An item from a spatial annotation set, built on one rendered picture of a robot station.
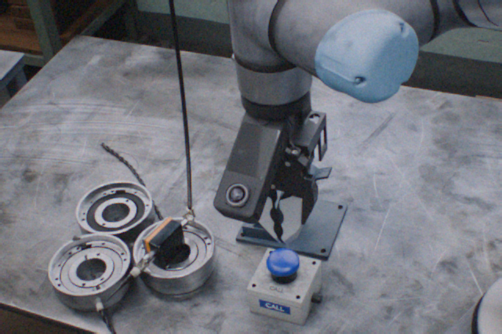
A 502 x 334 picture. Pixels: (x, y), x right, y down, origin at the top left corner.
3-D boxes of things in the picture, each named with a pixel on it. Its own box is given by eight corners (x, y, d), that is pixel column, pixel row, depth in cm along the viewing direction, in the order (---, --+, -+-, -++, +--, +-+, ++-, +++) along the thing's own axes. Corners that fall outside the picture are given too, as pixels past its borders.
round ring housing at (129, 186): (89, 202, 115) (83, 182, 113) (161, 199, 114) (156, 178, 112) (75, 256, 107) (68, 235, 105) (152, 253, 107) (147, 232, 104)
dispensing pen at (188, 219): (119, 316, 95) (204, 229, 105) (112, 293, 92) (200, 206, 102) (106, 308, 96) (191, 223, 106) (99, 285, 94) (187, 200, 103)
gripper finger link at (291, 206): (322, 220, 95) (319, 162, 89) (306, 255, 91) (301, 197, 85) (298, 215, 96) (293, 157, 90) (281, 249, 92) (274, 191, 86)
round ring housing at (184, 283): (227, 286, 101) (223, 265, 98) (146, 307, 100) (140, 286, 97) (208, 230, 109) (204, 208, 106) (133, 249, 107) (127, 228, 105)
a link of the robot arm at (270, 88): (295, 78, 73) (215, 66, 76) (297, 117, 76) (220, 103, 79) (321, 36, 79) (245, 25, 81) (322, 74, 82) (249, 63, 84)
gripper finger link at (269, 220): (297, 215, 96) (293, 157, 90) (279, 249, 92) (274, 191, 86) (273, 209, 97) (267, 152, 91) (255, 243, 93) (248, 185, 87)
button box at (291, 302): (249, 313, 98) (245, 287, 94) (271, 271, 102) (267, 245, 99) (311, 329, 95) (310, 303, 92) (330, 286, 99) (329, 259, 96)
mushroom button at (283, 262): (263, 293, 96) (260, 265, 93) (275, 269, 99) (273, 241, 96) (294, 301, 95) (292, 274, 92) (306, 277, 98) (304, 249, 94)
